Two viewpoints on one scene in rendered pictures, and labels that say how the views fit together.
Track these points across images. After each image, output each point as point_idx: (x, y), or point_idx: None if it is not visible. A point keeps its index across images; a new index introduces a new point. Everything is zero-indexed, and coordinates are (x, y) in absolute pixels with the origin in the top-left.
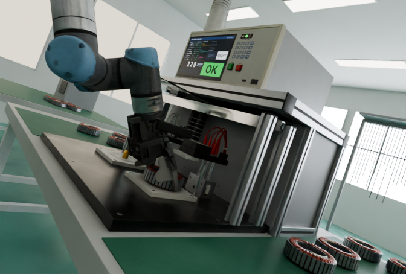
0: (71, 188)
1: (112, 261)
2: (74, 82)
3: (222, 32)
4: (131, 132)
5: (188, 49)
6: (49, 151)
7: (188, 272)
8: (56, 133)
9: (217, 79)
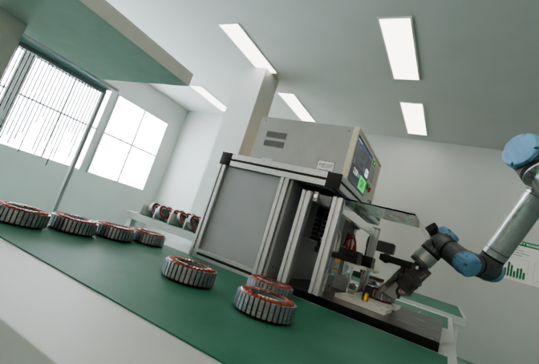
0: (445, 333)
1: (449, 328)
2: (482, 279)
3: (369, 149)
4: (421, 281)
5: (356, 150)
6: (441, 343)
7: None
8: (391, 345)
9: (362, 195)
